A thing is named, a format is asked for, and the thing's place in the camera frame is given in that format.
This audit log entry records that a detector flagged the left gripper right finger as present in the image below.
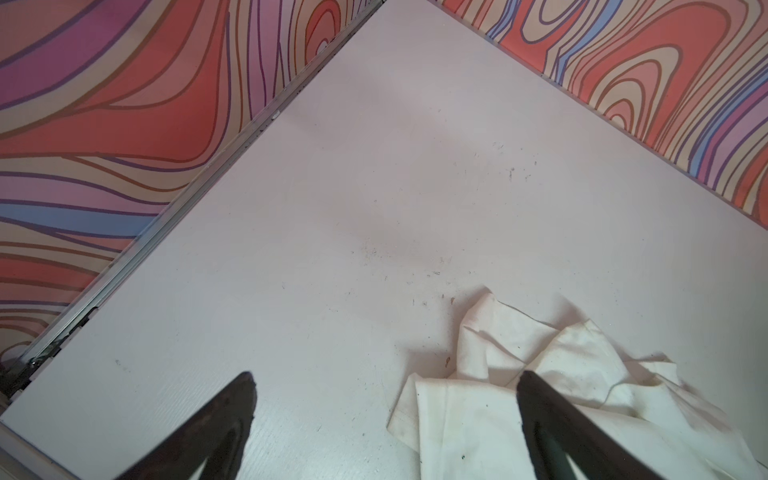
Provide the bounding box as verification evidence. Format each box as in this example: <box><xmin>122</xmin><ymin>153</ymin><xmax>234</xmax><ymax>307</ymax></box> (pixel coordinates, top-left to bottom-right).
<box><xmin>517</xmin><ymin>371</ymin><xmax>659</xmax><ymax>479</ymax></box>

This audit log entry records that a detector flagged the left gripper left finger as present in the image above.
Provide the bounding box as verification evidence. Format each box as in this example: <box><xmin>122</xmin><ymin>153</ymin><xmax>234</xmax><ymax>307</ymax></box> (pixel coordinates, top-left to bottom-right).
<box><xmin>119</xmin><ymin>372</ymin><xmax>257</xmax><ymax>479</ymax></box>

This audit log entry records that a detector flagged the white t shirt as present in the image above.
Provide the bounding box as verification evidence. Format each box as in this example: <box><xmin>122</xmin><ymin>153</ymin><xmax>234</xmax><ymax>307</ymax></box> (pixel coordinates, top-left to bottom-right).
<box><xmin>388</xmin><ymin>293</ymin><xmax>763</xmax><ymax>479</ymax></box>

